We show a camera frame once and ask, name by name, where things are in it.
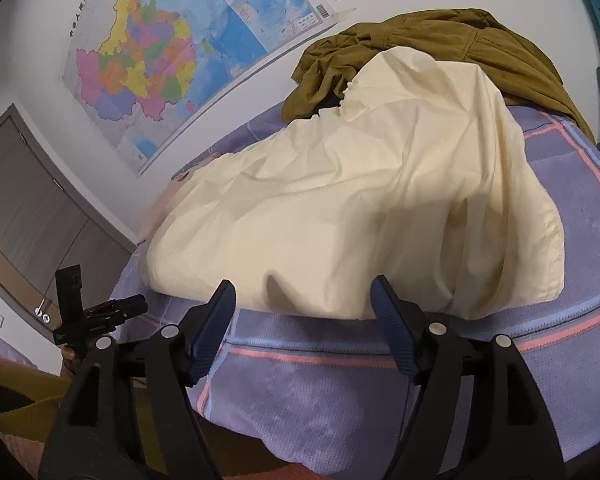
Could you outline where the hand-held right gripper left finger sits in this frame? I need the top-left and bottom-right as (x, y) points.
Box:
(37, 280), (237, 480)

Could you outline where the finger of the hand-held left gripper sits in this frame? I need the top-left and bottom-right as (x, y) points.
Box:
(82, 294), (149, 319)

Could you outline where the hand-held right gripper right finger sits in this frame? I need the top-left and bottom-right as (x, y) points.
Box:
(370, 275), (566, 480)

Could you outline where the cream shirt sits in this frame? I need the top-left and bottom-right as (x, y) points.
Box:
(145, 46), (567, 322)

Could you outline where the person's left hand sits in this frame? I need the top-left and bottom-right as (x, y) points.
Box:
(60, 345), (83, 378)

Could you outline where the purple plaid blanket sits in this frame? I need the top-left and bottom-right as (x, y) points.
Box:
(107, 102), (600, 461)

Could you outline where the person's mustard yellow top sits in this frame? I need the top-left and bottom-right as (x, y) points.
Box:
(0, 364), (281, 480)

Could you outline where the grey wooden cabinet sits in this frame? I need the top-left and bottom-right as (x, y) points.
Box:
(0, 104), (138, 333)

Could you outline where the olive green garment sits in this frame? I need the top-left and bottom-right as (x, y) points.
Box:
(282, 7), (596, 146)

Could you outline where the colourful wall map poster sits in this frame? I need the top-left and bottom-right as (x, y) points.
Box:
(60, 0), (356, 178)

